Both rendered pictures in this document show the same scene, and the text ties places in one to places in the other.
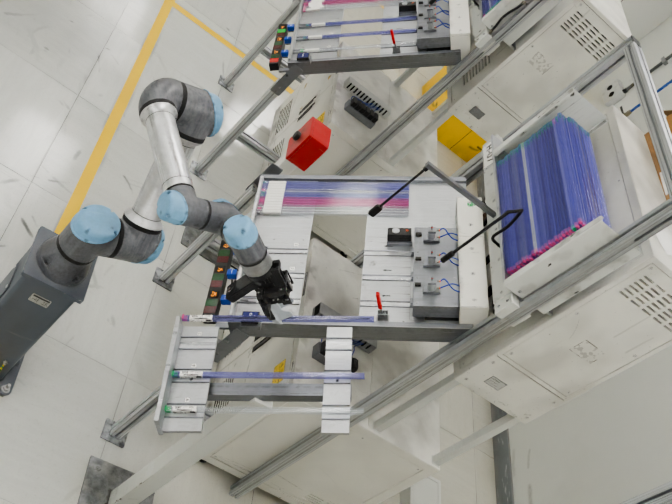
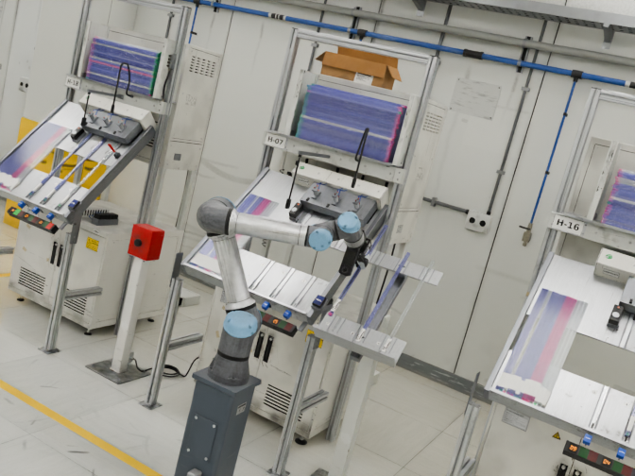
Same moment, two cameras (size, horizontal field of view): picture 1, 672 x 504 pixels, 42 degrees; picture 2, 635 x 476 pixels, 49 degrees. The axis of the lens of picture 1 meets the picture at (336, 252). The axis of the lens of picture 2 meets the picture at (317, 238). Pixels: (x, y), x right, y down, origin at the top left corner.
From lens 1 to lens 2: 1.95 m
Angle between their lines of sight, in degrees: 40
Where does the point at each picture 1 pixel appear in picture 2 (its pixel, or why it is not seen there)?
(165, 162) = (284, 228)
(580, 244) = (412, 114)
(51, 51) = not seen: outside the picture
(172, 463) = (359, 413)
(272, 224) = not seen: hidden behind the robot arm
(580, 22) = (196, 61)
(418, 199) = (266, 195)
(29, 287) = (235, 403)
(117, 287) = (151, 428)
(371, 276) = not seen: hidden behind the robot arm
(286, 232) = (247, 266)
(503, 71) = (177, 120)
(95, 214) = (236, 317)
